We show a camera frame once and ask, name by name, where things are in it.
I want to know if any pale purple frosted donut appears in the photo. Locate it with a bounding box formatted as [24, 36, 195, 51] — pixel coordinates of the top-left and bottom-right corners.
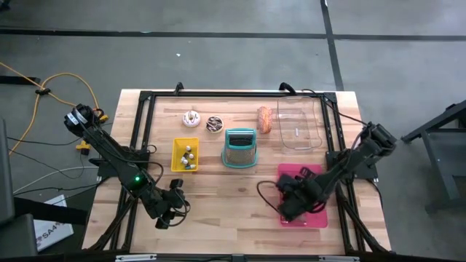
[181, 109, 202, 129]

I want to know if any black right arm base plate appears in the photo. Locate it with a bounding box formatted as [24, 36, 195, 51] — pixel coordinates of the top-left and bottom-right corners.
[325, 150, 380, 183]

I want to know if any white cardboard box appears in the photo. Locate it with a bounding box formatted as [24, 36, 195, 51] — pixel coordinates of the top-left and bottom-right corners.
[33, 193, 75, 253]

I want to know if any yellow plastic basket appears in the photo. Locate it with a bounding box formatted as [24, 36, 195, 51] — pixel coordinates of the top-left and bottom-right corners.
[170, 136, 201, 173]

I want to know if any teal handled metal box grater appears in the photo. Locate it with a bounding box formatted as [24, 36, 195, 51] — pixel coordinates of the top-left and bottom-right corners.
[221, 127, 260, 170]

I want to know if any black side table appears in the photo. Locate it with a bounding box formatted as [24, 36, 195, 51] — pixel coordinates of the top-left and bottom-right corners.
[400, 98, 466, 214]

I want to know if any clear plastic container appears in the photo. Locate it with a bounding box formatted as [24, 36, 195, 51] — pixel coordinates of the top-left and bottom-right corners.
[277, 95, 325, 155]

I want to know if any chocolate frosted donut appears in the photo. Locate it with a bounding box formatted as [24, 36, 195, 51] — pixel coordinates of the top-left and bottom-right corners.
[205, 115, 225, 135]

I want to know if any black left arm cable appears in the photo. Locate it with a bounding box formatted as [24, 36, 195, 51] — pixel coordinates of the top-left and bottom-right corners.
[170, 188, 191, 228]

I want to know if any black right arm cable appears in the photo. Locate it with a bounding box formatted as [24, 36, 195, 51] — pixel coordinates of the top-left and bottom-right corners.
[256, 179, 283, 216]

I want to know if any white cable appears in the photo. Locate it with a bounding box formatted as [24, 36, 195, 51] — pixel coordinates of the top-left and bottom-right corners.
[12, 164, 100, 195]

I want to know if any yellow cable plug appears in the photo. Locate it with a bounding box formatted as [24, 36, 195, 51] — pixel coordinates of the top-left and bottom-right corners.
[74, 139, 92, 156]

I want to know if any yellow cable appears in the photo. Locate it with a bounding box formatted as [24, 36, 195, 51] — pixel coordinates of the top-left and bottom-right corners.
[0, 60, 110, 156]

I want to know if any grey cabinet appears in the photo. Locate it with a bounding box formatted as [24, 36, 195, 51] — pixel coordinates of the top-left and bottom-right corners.
[0, 116, 39, 261]

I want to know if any sugared long bread roll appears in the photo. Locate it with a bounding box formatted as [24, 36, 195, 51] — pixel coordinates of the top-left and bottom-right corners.
[256, 105, 274, 135]

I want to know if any pink plastic tray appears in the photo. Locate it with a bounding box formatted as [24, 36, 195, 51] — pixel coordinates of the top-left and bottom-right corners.
[277, 162, 329, 229]

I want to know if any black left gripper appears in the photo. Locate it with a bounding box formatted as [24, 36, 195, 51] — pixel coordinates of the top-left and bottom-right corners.
[144, 178, 186, 231]

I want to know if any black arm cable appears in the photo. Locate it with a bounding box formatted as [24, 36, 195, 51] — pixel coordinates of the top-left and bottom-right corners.
[256, 179, 283, 216]
[170, 188, 191, 228]

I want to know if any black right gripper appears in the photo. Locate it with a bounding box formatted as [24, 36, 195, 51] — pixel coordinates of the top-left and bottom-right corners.
[275, 165, 329, 223]

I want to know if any silver metal bracket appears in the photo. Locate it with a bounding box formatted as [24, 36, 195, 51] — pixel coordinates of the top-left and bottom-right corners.
[317, 255, 361, 262]
[114, 253, 159, 262]

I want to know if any black metal table frame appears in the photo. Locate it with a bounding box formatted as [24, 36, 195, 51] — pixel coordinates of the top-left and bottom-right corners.
[86, 81, 392, 256]

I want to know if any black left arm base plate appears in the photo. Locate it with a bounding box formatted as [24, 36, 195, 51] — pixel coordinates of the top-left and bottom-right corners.
[97, 148, 151, 180]

